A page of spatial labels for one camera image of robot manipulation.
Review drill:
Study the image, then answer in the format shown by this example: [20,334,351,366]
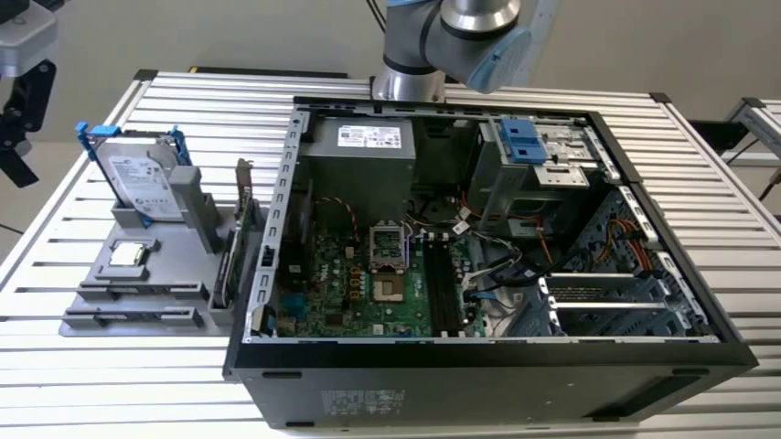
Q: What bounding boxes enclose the graphics card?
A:
[210,156,258,308]

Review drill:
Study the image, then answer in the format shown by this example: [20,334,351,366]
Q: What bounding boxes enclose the black PC case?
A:
[222,93,761,431]

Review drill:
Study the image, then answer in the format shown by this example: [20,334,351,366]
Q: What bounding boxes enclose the black cable bundle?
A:
[467,232,552,294]

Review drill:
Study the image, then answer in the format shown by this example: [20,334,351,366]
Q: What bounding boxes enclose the blue plastic drive bracket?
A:
[495,116,549,165]

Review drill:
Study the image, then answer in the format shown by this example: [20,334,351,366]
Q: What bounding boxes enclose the black RAM slot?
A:
[438,237,457,337]
[423,237,442,337]
[446,237,465,337]
[431,237,449,337]

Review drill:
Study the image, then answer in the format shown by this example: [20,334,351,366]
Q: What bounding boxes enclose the green motherboard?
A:
[274,228,490,340]

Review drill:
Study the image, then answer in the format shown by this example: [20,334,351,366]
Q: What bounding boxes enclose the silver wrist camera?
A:
[0,0,60,80]

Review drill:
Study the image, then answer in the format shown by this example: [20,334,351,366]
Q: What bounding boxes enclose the CPU socket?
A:
[371,273,409,305]

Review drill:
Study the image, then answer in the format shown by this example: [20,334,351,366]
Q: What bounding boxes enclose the twisted coloured fan wire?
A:
[313,196,362,241]

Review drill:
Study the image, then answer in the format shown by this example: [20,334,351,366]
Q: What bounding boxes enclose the wire locking lever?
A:
[401,226,415,273]

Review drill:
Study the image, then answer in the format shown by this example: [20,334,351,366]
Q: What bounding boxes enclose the metal slat side table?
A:
[718,94,781,203]

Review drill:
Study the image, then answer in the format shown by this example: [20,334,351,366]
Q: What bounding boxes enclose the wire bundle with white tags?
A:
[405,200,490,240]

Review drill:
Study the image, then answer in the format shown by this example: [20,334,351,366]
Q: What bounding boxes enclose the grey perforated disk bay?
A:
[540,270,720,340]

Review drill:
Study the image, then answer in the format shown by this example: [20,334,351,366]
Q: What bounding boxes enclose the grey parts rack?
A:
[58,165,271,339]

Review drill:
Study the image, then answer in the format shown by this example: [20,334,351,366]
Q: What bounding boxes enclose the hard disk in blue carrier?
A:
[74,120,194,229]

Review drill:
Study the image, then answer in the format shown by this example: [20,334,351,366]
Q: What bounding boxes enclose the orange wire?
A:
[461,191,557,268]

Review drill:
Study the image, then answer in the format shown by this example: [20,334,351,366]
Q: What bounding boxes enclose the metal socket cover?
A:
[369,219,409,272]

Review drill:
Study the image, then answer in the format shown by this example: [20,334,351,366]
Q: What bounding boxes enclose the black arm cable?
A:
[363,0,390,29]

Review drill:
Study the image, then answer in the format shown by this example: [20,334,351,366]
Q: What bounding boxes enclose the grey power supply unit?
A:
[297,113,419,226]

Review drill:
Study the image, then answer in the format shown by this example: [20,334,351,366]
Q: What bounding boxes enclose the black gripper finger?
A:
[0,61,58,188]

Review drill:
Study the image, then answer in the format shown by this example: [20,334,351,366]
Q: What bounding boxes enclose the RAM stick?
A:
[64,308,203,321]
[78,283,204,294]

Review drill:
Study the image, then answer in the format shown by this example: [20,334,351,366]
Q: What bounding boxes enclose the red yellow power wires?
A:
[594,218,658,278]

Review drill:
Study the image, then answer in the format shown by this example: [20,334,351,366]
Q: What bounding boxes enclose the silver CPU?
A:
[107,241,151,267]

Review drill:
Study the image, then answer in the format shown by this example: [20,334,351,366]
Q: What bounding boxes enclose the silver disk bay cage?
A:
[467,114,610,235]

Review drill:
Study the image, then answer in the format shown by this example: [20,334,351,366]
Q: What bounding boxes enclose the black case fan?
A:
[291,177,318,251]

